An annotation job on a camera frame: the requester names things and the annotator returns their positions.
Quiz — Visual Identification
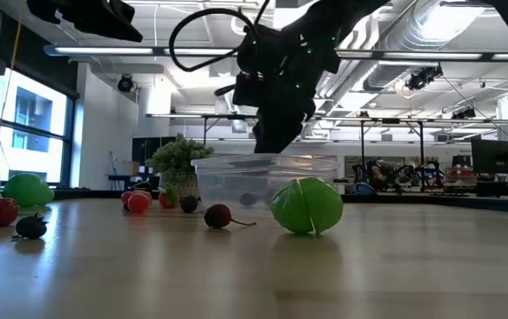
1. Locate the large dark-framed window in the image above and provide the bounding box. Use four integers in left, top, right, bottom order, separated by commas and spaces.
0, 66, 77, 188

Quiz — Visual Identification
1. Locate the clear plastic tupperware container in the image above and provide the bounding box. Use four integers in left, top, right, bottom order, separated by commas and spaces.
190, 153, 341, 209

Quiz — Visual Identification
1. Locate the black robot arms cluster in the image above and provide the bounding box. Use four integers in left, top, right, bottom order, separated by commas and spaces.
353, 158, 452, 192

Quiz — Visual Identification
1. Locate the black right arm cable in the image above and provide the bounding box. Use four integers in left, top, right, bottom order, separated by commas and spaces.
168, 0, 273, 74

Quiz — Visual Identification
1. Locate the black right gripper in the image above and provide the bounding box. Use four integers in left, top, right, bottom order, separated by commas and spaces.
238, 12, 341, 154

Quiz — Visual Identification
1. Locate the black computer monitor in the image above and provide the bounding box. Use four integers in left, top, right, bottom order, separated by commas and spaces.
471, 139, 508, 175

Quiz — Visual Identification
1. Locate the silver ribbed air duct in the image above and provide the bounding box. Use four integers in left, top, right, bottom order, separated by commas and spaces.
362, 0, 489, 92

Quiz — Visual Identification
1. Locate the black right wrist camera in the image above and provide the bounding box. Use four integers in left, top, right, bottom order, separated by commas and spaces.
232, 73, 266, 108

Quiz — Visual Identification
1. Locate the black metal rig frame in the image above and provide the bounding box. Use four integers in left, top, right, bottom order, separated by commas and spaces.
202, 113, 269, 154
358, 117, 426, 183

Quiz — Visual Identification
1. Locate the toy blackberry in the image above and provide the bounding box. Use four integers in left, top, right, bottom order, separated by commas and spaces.
11, 211, 50, 241
238, 191, 259, 207
179, 195, 200, 214

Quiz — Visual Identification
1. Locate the dark office desk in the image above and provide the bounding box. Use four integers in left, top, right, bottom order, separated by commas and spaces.
106, 173, 162, 192
452, 179, 508, 200

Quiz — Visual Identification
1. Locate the black round spotlight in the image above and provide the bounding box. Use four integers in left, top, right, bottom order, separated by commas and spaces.
117, 74, 135, 93

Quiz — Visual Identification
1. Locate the long rig light bar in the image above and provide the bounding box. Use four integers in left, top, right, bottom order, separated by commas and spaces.
43, 43, 508, 62

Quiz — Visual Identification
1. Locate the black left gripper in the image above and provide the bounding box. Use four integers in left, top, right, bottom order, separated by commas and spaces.
26, 0, 145, 43

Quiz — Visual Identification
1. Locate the black hanging camera cluster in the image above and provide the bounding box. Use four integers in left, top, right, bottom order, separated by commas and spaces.
405, 64, 444, 92

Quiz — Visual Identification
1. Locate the round red toy tomato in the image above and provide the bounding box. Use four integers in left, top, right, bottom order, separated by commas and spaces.
127, 192, 152, 215

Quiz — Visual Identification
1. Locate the green artificial potted plant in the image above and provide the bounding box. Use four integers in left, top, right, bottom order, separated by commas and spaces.
145, 134, 215, 203

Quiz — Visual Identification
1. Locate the white conduit bundle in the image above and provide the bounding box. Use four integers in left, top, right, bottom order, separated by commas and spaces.
315, 66, 370, 101

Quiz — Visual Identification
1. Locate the red toy strawberry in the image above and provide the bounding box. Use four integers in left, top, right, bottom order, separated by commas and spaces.
158, 183, 182, 210

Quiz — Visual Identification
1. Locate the blue rounded object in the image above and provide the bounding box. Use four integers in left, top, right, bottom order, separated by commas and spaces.
351, 181, 377, 198

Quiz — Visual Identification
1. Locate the dark red toy cherry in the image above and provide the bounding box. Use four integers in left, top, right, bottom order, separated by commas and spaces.
203, 203, 258, 230

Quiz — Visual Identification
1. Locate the light green toy lime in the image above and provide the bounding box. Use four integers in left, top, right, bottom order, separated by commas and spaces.
270, 176, 345, 236

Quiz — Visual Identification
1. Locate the green toy bell pepper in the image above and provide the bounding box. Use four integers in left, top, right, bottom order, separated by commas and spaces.
2, 172, 56, 208

